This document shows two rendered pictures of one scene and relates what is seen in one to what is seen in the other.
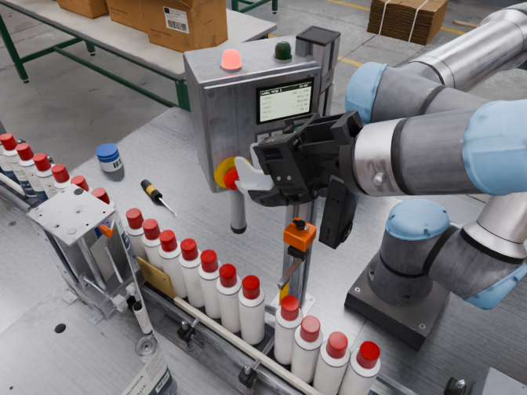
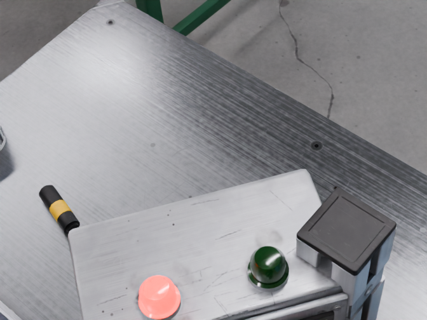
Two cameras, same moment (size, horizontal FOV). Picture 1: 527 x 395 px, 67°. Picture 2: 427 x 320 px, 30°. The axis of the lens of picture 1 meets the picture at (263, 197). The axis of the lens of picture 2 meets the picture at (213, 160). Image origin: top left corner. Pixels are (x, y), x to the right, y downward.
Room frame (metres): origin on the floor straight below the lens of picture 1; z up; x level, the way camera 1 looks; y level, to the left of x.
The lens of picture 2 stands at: (0.28, -0.05, 1.93)
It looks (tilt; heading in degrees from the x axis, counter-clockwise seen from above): 55 degrees down; 12
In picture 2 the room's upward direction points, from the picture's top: 8 degrees counter-clockwise
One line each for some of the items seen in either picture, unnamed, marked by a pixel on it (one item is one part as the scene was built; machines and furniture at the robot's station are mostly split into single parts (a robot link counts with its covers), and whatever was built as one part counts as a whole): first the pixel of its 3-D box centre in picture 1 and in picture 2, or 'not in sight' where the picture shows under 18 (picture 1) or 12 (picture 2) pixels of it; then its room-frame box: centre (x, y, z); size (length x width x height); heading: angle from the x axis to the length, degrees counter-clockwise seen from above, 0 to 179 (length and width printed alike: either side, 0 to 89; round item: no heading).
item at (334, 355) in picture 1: (331, 366); not in sight; (0.31, -0.12, 0.98); 0.05 x 0.05 x 0.20
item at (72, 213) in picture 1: (71, 212); not in sight; (0.54, 0.38, 1.14); 0.14 x 0.11 x 0.01; 55
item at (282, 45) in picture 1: (282, 50); (267, 265); (0.51, -0.03, 1.49); 0.03 x 0.03 x 0.02
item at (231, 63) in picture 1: (231, 59); (157, 294); (0.48, 0.04, 1.49); 0.03 x 0.03 x 0.02
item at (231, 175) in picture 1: (235, 177); not in sight; (0.44, 0.04, 1.32); 0.04 x 0.03 x 0.04; 110
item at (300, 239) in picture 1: (287, 289); not in sight; (0.43, -0.05, 1.05); 0.10 x 0.04 x 0.33; 145
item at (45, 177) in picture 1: (54, 186); not in sight; (0.79, 0.56, 0.98); 0.05 x 0.05 x 0.20
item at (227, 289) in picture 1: (230, 298); not in sight; (0.45, 0.07, 0.98); 0.05 x 0.05 x 0.20
